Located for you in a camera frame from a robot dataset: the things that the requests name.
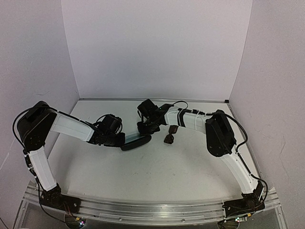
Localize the tortoiseshell sunglasses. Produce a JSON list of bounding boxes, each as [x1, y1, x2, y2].
[[163, 125, 178, 145]]

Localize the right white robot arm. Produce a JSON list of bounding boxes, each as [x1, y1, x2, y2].
[[137, 99, 268, 217]]

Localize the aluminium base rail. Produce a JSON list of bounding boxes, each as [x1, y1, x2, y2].
[[23, 185, 281, 226]]

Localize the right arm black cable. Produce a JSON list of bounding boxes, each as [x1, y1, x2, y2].
[[173, 101, 248, 153]]

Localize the black glasses case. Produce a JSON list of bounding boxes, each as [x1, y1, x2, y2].
[[121, 135, 152, 151]]

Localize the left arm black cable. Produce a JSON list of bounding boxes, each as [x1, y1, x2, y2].
[[13, 107, 31, 153]]

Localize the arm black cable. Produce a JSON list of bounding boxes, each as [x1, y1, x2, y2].
[[173, 101, 248, 153], [13, 107, 31, 153]]

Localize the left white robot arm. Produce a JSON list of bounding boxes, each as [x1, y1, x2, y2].
[[12, 101, 125, 213]]

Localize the blue cleaning cloth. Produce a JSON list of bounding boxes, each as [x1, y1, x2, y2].
[[125, 133, 141, 143]]

